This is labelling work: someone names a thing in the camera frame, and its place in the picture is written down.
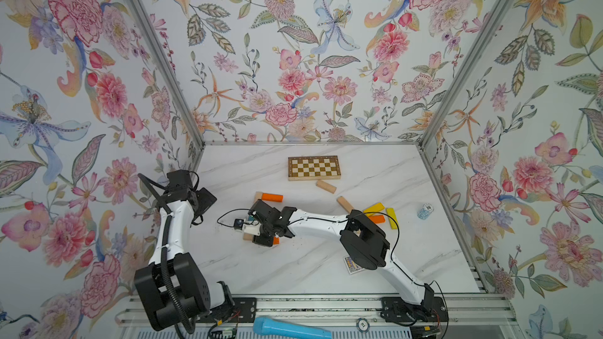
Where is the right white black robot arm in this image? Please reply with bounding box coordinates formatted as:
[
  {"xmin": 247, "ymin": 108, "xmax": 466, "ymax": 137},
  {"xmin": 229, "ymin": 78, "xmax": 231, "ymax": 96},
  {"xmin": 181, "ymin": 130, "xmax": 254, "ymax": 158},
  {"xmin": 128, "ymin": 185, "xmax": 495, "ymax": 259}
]
[{"xmin": 248, "ymin": 200, "xmax": 449, "ymax": 326}]

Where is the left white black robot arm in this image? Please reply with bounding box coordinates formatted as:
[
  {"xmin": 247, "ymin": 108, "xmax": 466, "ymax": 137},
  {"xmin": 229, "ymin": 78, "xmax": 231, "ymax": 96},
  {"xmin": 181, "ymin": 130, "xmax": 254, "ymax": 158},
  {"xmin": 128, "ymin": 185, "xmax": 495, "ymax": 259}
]
[{"xmin": 134, "ymin": 169, "xmax": 240, "ymax": 338}]

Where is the wooden chessboard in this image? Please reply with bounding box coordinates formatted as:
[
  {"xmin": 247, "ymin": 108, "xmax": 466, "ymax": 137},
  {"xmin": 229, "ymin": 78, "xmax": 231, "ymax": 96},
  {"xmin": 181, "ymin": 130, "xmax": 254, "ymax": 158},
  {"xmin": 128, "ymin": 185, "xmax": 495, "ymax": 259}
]
[{"xmin": 287, "ymin": 155, "xmax": 342, "ymax": 181}]

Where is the playing card box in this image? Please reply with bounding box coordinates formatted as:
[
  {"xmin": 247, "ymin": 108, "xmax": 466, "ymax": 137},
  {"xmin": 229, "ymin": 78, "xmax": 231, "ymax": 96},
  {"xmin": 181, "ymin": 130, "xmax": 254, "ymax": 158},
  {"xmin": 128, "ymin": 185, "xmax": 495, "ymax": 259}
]
[{"xmin": 344, "ymin": 256, "xmax": 364, "ymax": 275}]

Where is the yellow block upper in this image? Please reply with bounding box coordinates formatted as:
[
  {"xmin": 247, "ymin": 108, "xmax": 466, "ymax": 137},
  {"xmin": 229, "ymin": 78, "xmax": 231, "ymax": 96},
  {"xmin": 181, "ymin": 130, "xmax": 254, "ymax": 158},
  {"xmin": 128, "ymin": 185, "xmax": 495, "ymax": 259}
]
[{"xmin": 364, "ymin": 202, "xmax": 386, "ymax": 215}]

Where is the blue microphone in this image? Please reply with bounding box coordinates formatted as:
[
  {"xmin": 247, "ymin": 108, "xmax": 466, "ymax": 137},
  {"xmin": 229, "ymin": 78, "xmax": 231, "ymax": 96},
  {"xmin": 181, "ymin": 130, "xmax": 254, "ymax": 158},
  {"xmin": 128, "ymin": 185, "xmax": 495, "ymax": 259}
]
[{"xmin": 253, "ymin": 317, "xmax": 333, "ymax": 339}]

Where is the yellow-green block right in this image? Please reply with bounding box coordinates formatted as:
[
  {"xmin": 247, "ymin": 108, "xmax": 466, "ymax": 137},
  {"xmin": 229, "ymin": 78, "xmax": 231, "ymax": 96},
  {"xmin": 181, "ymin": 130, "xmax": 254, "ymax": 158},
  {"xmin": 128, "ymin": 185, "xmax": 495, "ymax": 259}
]
[{"xmin": 386, "ymin": 207, "xmax": 399, "ymax": 230}]

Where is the small blue white cup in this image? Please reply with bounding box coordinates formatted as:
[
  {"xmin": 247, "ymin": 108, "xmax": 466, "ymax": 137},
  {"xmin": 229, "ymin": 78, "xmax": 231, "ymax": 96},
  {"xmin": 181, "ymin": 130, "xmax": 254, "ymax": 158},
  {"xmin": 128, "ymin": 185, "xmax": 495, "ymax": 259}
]
[{"xmin": 417, "ymin": 203, "xmax": 434, "ymax": 221}]

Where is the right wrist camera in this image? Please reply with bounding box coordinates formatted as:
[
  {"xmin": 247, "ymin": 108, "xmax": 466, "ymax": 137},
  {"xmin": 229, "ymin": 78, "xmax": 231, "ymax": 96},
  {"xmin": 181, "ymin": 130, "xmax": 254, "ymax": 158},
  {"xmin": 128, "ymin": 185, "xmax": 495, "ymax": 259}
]
[{"xmin": 233, "ymin": 219, "xmax": 261, "ymax": 236}]

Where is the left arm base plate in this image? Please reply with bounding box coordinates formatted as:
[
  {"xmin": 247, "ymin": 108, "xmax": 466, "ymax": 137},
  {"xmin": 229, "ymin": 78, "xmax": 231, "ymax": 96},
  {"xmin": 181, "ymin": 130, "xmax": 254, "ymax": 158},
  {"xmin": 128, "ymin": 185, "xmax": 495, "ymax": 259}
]
[{"xmin": 196, "ymin": 298, "xmax": 258, "ymax": 324}]

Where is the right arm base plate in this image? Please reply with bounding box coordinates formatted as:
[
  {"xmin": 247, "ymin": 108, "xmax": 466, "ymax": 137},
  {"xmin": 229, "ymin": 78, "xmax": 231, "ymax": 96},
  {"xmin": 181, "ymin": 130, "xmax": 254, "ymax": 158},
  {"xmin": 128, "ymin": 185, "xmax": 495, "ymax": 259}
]
[{"xmin": 380, "ymin": 297, "xmax": 449, "ymax": 326}]

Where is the aluminium front rail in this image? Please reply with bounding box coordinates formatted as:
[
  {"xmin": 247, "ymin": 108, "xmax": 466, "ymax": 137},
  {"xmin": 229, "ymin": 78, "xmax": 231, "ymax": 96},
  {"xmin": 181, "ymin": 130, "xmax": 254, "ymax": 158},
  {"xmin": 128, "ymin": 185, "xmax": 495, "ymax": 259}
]
[{"xmin": 114, "ymin": 293, "xmax": 519, "ymax": 328}]

